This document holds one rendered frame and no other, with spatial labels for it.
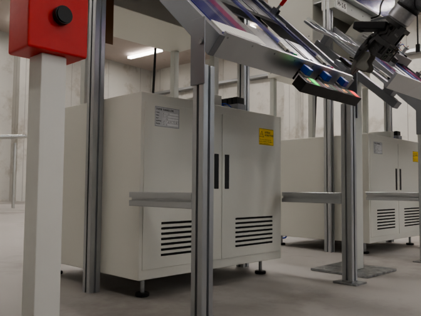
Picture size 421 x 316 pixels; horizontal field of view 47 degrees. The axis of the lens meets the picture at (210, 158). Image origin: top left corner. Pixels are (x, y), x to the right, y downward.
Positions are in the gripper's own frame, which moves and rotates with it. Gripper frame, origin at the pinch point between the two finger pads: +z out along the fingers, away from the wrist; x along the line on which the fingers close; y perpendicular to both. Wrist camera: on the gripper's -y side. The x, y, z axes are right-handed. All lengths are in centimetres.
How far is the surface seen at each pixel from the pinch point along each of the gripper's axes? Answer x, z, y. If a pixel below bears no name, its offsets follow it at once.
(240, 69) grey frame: 11, 33, -50
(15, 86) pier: 332, 583, -865
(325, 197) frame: 11.0, 42.7, 18.1
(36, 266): -100, 54, 26
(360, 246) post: 38, 57, 32
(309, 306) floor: -28, 51, 52
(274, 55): -36.7, 4.6, -2.3
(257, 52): -43.9, 5.3, -2.3
